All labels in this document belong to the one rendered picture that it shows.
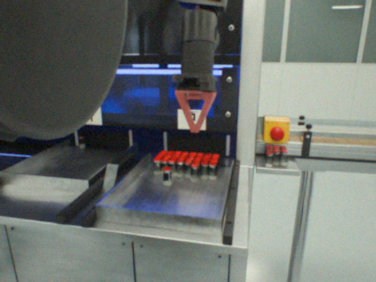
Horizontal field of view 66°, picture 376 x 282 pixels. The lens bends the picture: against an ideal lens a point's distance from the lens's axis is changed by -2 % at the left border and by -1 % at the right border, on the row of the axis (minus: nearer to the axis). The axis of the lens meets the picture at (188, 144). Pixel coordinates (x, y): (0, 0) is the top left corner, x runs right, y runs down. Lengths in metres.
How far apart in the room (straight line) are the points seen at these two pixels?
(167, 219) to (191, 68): 0.29
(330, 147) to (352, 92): 4.74
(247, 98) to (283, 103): 4.70
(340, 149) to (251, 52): 0.43
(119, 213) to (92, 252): 0.64
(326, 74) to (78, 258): 5.00
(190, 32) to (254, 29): 0.37
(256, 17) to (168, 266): 0.88
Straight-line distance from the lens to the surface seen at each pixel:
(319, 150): 1.04
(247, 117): 0.88
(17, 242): 1.44
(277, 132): 0.85
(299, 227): 1.20
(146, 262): 1.19
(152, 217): 0.60
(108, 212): 0.64
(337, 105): 5.74
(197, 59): 0.51
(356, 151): 1.07
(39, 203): 0.78
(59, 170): 0.95
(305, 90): 5.58
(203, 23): 0.52
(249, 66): 0.86
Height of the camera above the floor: 1.21
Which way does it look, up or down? 17 degrees down
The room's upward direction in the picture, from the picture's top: straight up
